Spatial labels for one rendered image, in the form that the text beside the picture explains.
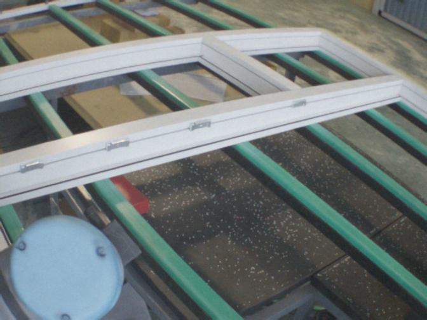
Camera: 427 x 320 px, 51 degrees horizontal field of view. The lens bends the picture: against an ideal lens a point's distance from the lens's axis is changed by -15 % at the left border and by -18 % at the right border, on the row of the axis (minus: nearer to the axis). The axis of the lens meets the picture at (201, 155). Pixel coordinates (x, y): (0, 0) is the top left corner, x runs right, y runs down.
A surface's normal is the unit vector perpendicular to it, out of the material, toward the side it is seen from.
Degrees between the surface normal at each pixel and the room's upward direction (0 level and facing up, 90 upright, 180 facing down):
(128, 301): 46
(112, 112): 0
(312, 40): 90
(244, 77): 90
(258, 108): 90
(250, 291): 0
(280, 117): 90
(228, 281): 0
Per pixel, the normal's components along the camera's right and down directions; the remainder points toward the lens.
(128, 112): 0.14, -0.84
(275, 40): 0.58, 0.50
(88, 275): 0.20, -0.24
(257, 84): -0.80, 0.22
